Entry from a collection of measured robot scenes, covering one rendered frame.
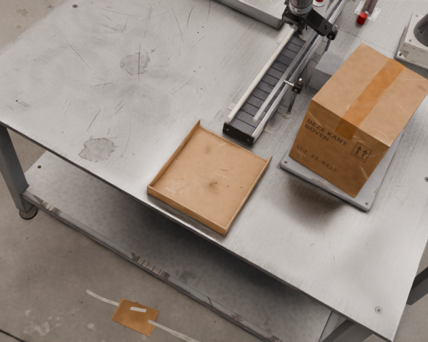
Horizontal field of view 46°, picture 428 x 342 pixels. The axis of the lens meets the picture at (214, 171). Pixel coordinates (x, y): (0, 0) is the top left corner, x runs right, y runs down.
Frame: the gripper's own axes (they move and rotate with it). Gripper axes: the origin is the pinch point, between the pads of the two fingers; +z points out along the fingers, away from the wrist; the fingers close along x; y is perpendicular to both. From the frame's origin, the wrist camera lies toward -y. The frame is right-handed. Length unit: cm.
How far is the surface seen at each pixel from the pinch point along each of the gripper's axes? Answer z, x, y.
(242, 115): -16.2, 39.3, 2.1
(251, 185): -22, 58, -11
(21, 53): -19, 55, 79
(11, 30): 86, 39, 164
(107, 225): 26, 98, 38
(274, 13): 9.0, -4.5, 14.6
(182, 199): -29, 71, 4
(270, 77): -6.3, 21.9, 2.0
